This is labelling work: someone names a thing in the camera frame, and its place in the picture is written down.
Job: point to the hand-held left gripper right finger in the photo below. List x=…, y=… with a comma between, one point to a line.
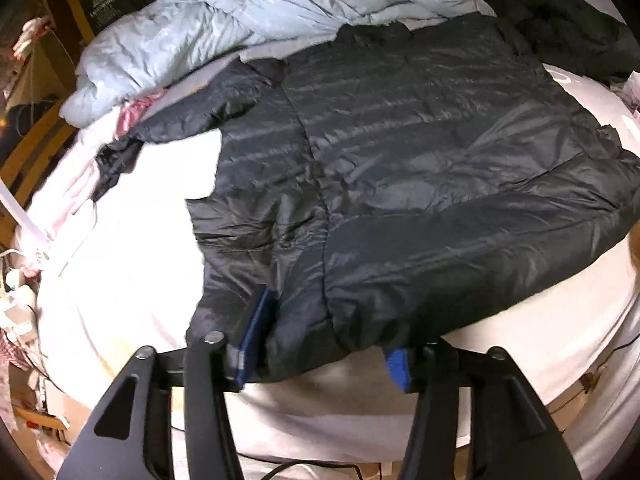
x=397, y=367

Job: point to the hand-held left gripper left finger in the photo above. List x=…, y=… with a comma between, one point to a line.
x=255, y=330

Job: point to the black down jacket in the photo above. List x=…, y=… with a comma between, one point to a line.
x=400, y=160

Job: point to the white power adapter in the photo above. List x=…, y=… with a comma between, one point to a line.
x=17, y=305

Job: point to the pink cloth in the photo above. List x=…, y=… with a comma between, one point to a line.
x=135, y=115

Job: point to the white plastic rod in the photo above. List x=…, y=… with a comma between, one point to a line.
x=20, y=220

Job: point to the light blue duvet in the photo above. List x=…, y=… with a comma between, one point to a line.
x=200, y=25

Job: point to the pink white hanging ornament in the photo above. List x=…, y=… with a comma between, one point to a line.
x=32, y=35

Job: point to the dark green coat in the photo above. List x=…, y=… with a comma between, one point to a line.
x=565, y=30

